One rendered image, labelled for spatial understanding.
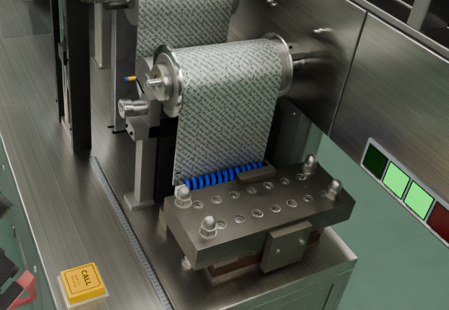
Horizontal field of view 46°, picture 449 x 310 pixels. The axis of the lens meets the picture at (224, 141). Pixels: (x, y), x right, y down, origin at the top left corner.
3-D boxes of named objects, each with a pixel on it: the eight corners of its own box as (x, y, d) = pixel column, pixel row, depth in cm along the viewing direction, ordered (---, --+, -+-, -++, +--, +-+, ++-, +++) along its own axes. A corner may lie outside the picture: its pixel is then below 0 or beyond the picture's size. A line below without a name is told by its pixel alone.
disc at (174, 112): (150, 94, 116) (154, 32, 107) (152, 93, 116) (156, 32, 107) (178, 131, 106) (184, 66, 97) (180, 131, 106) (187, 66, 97)
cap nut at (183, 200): (172, 199, 111) (173, 183, 108) (187, 195, 112) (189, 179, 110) (178, 210, 108) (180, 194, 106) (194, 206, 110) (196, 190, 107)
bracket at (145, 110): (121, 198, 128) (124, 90, 110) (146, 192, 131) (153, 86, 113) (129, 211, 124) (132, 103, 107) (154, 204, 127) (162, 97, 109)
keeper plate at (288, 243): (259, 266, 115) (268, 231, 108) (296, 253, 119) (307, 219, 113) (265, 275, 113) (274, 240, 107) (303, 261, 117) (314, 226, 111)
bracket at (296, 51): (274, 50, 119) (276, 42, 118) (295, 47, 122) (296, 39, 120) (286, 60, 116) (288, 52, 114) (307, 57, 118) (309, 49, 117)
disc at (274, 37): (250, 78, 127) (260, 21, 119) (251, 78, 127) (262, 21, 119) (283, 111, 117) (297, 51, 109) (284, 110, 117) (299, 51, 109)
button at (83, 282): (60, 278, 106) (59, 270, 105) (94, 268, 110) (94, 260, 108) (69, 305, 102) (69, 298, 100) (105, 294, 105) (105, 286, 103)
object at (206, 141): (172, 184, 116) (178, 115, 105) (261, 162, 127) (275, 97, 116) (172, 186, 116) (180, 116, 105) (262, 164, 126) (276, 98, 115)
